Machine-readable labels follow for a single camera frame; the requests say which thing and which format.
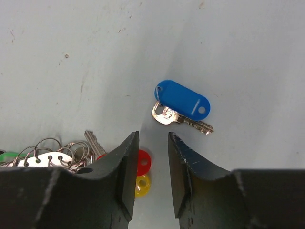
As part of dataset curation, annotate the metal keyring holder red handle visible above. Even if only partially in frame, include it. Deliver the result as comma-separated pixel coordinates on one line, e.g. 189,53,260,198
0,138,97,173

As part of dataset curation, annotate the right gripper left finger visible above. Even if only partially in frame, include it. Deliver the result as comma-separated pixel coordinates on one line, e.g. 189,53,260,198
0,131,139,229

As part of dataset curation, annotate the yellow key tag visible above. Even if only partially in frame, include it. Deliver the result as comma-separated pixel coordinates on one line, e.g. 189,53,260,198
135,174,151,198

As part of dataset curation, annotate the green key tag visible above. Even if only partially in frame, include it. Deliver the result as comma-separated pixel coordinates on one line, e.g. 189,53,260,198
0,151,27,166

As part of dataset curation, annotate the blue tag key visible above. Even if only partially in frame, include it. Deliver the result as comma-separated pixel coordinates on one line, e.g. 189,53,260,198
151,80,214,135

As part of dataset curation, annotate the red key tag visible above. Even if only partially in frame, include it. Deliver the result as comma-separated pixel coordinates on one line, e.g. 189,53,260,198
93,148,152,178

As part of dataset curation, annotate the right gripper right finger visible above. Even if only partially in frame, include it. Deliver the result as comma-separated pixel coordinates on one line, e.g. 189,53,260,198
168,132,305,229

